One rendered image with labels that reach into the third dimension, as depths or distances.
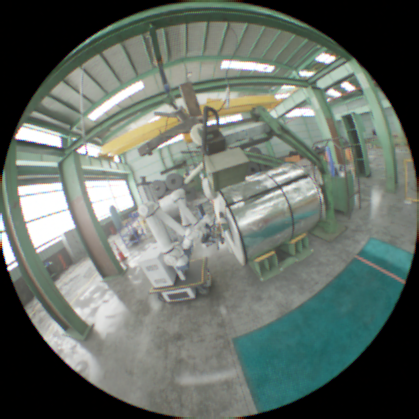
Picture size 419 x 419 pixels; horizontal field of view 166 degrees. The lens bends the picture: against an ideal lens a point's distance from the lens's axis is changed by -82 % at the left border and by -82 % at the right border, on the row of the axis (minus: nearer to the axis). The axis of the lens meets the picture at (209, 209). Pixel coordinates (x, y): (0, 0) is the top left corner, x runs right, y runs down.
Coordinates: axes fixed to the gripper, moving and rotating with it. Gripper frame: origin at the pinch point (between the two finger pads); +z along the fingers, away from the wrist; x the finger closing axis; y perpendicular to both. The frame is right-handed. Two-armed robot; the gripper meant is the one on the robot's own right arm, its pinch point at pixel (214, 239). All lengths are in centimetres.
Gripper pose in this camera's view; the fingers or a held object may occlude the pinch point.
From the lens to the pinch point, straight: 162.7
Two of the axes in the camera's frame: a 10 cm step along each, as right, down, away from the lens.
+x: -4.8, 7.6, 4.4
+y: -1.9, -5.8, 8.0
